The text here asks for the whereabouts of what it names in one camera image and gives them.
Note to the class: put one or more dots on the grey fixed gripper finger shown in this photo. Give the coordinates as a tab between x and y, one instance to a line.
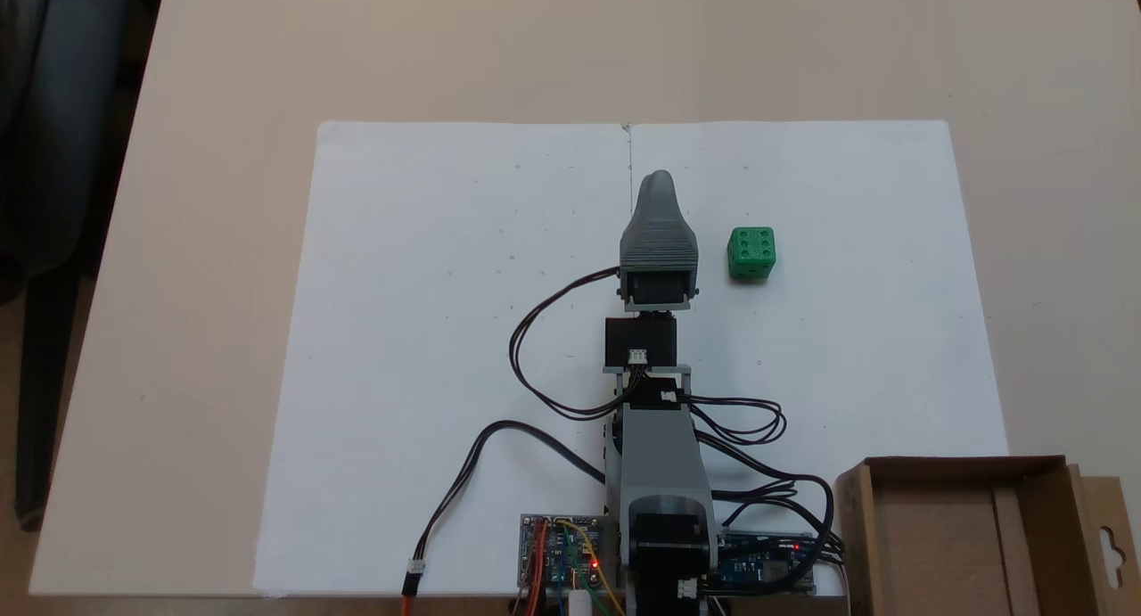
660	206

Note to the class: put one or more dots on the green die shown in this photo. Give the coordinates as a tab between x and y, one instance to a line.
751	255

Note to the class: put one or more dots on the white paper sheet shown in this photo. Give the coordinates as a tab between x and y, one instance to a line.
891	349
401	331

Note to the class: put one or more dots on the long blue circuit board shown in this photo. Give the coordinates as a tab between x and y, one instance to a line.
758	567

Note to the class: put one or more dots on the white plug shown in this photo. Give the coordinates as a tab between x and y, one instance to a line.
580	603

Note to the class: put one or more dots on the brown cardboard box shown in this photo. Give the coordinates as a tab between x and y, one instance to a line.
945	545

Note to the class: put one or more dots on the dark blue chair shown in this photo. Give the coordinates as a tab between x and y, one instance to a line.
71	108

